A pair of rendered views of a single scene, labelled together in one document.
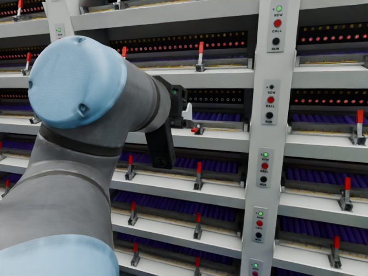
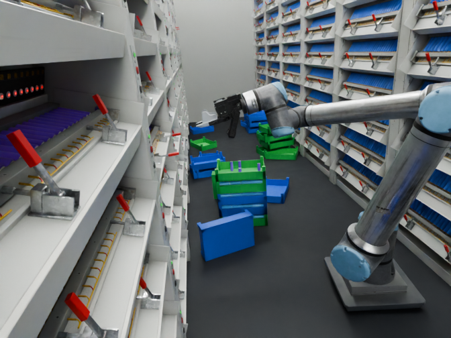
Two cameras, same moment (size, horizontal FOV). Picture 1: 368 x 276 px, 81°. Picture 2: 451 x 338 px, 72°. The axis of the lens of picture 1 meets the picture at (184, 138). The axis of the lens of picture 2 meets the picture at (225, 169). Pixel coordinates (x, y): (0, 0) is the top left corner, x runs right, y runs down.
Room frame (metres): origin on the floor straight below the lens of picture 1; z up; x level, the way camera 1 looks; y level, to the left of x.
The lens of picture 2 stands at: (0.92, 1.20, 1.06)
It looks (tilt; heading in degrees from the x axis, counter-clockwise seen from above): 21 degrees down; 248
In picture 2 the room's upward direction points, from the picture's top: 5 degrees counter-clockwise
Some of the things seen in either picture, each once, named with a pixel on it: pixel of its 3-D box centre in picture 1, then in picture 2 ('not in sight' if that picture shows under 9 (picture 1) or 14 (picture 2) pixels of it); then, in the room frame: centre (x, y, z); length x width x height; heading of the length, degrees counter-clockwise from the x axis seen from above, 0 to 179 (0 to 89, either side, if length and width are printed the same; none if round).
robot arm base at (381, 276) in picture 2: not in sight; (372, 260); (-0.04, 0.41, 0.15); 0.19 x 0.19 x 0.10
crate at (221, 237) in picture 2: not in sight; (226, 234); (0.40, -0.18, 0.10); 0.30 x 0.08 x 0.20; 179
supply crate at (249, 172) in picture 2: not in sight; (240, 168); (0.17, -0.44, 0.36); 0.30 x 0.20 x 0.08; 154
